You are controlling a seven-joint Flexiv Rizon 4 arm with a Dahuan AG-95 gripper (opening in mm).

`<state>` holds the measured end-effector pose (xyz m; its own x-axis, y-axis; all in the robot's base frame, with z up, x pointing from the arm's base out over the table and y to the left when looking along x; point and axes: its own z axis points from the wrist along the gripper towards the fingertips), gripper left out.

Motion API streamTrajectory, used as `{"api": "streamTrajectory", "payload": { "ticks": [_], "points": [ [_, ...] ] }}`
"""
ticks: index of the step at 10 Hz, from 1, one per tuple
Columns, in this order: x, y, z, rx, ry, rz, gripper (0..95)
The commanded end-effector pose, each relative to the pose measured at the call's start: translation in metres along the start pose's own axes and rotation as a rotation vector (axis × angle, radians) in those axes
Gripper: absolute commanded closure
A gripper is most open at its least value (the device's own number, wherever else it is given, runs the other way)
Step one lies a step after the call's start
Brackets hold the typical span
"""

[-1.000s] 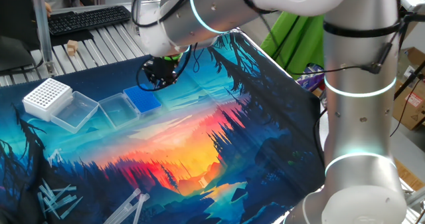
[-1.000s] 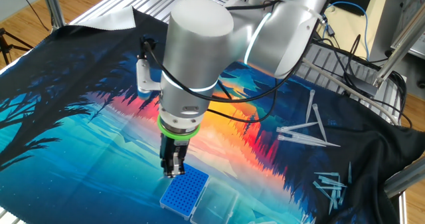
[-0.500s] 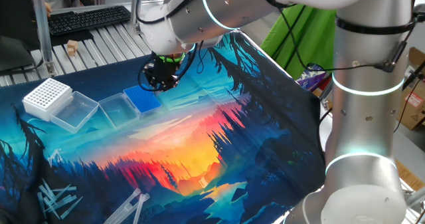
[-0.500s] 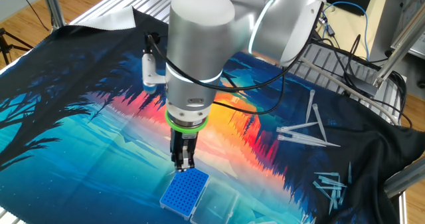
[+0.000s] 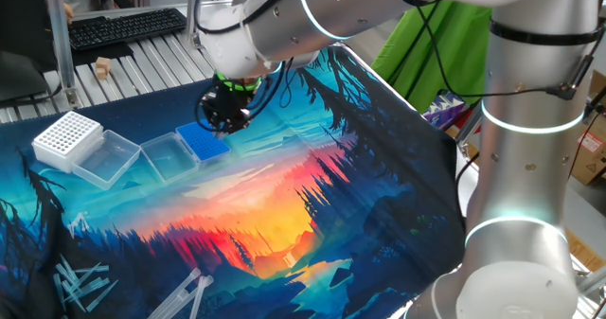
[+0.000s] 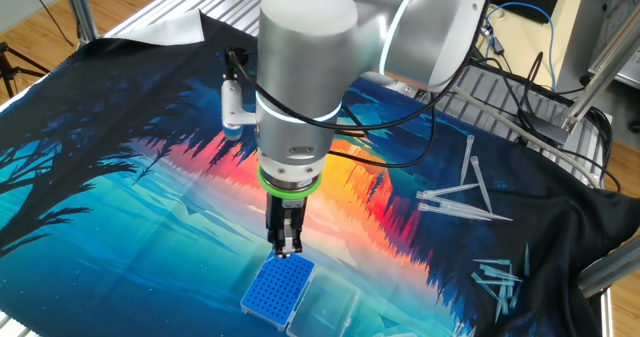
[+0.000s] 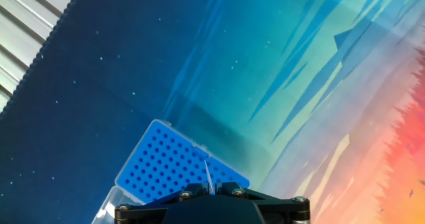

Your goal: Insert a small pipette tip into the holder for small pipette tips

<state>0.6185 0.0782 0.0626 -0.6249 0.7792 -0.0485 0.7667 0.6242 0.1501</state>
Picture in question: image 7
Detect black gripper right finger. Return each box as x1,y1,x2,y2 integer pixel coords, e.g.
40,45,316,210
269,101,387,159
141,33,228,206
215,182,311,224

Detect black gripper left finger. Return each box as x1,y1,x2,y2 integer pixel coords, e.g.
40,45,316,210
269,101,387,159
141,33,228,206
114,183,214,224

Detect small clear pipette tip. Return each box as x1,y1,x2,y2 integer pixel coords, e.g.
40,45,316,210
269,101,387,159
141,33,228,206
203,160,216,195

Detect clear lid of blue holder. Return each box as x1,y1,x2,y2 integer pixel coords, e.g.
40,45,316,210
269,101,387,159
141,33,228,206
91,185,147,224

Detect blue pipette tip holder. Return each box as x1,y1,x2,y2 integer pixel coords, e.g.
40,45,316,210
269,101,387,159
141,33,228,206
114,118,250,205

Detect printed sunset forest cloth mat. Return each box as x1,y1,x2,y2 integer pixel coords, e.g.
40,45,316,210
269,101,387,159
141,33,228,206
0,0,425,224

